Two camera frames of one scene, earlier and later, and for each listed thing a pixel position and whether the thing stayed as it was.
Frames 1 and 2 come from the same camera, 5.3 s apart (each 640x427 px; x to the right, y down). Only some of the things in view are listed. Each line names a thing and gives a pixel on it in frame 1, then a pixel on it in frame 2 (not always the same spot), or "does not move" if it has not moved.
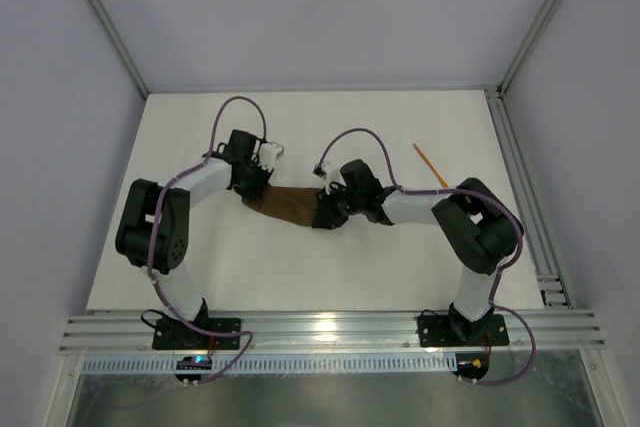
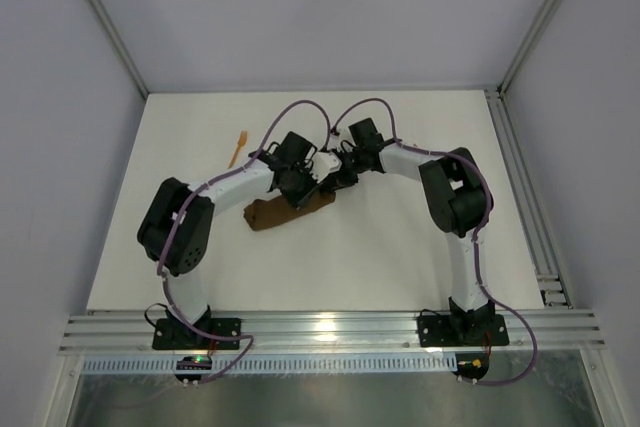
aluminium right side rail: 537,232 does not move
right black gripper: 327,211 to 343,176
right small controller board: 472,365 does not move
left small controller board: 193,362 does not move
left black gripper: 252,187 to 302,192
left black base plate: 177,334 does not move
